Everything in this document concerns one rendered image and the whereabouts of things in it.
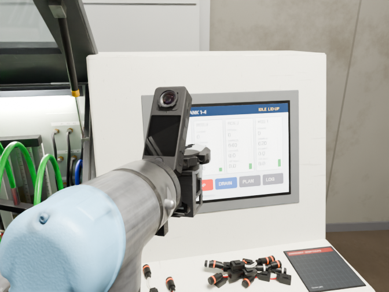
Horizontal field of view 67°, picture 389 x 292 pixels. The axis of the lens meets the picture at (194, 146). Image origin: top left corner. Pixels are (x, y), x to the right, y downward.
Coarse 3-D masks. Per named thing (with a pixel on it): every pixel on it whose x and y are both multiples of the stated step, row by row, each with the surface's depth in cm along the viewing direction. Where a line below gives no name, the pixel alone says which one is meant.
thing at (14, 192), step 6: (0, 144) 83; (0, 150) 84; (6, 162) 87; (6, 168) 88; (12, 174) 90; (12, 180) 90; (12, 186) 90; (12, 192) 91; (12, 198) 92; (18, 198) 92; (18, 204) 93
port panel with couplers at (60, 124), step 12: (48, 120) 98; (60, 120) 98; (72, 120) 99; (60, 132) 100; (72, 132) 101; (60, 144) 101; (72, 144) 102; (60, 156) 102; (72, 156) 102; (60, 168) 104; (72, 180) 106
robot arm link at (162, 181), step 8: (136, 160) 31; (144, 160) 31; (120, 168) 28; (128, 168) 28; (136, 168) 28; (144, 168) 29; (152, 168) 29; (160, 168) 30; (152, 176) 28; (160, 176) 29; (168, 176) 30; (160, 184) 28; (168, 184) 30; (160, 192) 27; (168, 192) 29; (168, 200) 28; (168, 208) 28; (168, 216) 30
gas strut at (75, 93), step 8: (64, 24) 64; (64, 32) 65; (64, 40) 66; (64, 48) 67; (72, 56) 69; (72, 64) 70; (72, 72) 72; (72, 80) 73; (72, 88) 75; (80, 120) 82; (80, 128) 85
